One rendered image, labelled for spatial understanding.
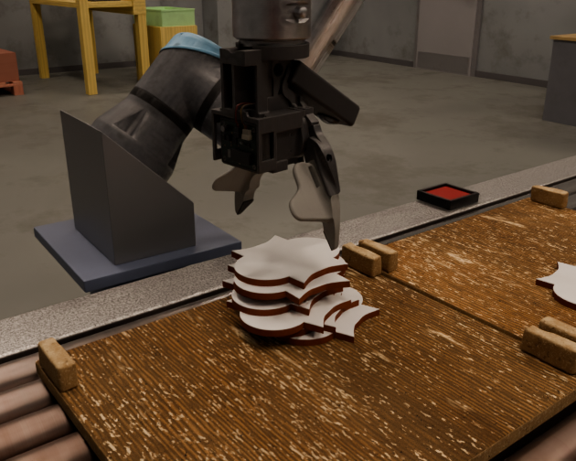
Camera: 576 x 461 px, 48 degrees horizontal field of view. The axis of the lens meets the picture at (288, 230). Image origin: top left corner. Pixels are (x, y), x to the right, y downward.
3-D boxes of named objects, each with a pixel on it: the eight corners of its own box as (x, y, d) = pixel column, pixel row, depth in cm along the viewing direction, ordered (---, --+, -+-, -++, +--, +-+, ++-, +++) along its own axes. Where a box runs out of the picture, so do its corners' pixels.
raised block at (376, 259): (339, 263, 85) (340, 243, 84) (350, 260, 86) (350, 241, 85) (371, 279, 81) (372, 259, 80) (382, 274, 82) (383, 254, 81)
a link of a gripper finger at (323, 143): (308, 209, 66) (273, 132, 67) (321, 204, 67) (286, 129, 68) (337, 191, 63) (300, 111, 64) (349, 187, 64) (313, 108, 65)
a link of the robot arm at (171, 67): (140, 100, 115) (186, 39, 116) (202, 143, 115) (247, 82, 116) (125, 77, 103) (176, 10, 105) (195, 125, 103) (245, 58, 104)
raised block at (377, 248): (356, 258, 87) (357, 239, 86) (366, 254, 88) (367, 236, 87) (388, 273, 83) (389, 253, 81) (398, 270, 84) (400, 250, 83)
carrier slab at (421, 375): (37, 374, 65) (34, 360, 64) (344, 267, 88) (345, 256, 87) (229, 640, 39) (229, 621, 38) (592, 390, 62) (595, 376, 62)
